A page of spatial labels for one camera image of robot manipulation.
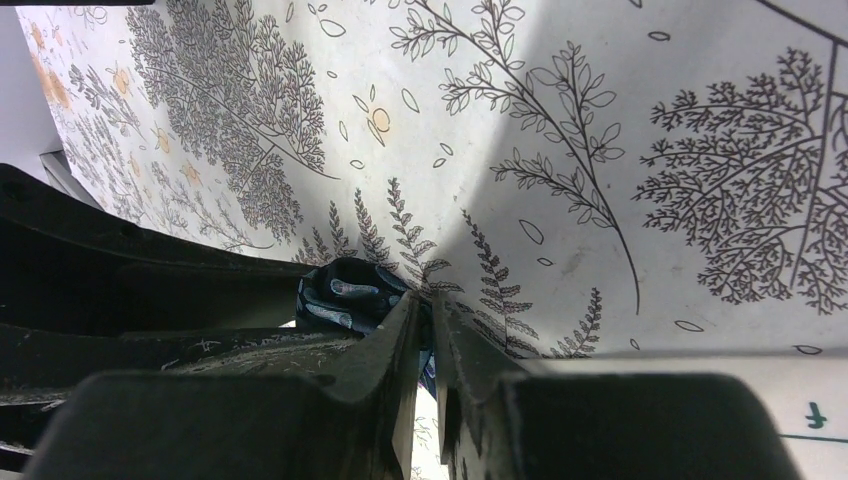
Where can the dark blue floral tie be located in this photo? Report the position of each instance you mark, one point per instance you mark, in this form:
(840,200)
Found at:
(350,293)

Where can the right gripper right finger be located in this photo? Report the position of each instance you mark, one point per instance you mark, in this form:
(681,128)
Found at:
(498,420)

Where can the green white chessboard mat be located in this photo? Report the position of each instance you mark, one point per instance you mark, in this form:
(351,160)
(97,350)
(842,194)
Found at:
(702,151)

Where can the floral table mat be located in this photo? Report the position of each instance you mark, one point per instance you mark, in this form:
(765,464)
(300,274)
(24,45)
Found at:
(405,133)

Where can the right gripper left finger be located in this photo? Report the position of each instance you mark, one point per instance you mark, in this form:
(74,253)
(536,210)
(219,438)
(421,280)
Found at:
(350,418)

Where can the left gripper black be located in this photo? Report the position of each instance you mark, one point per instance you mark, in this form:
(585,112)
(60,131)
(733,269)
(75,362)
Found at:
(86,293)

